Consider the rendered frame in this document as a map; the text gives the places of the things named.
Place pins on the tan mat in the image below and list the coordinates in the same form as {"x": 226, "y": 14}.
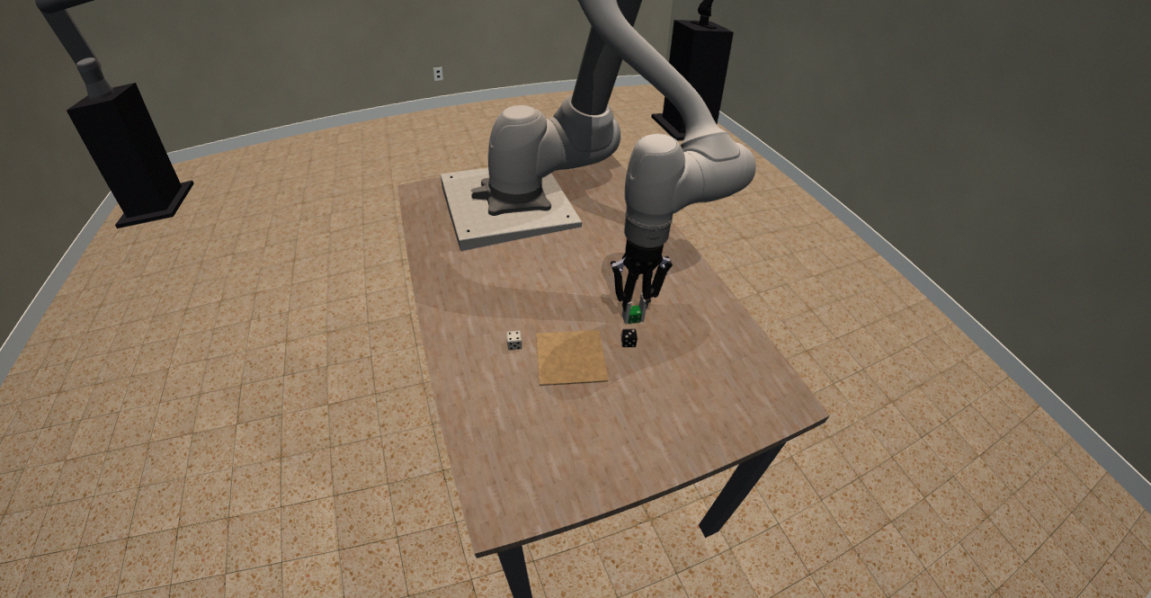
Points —
{"x": 570, "y": 358}

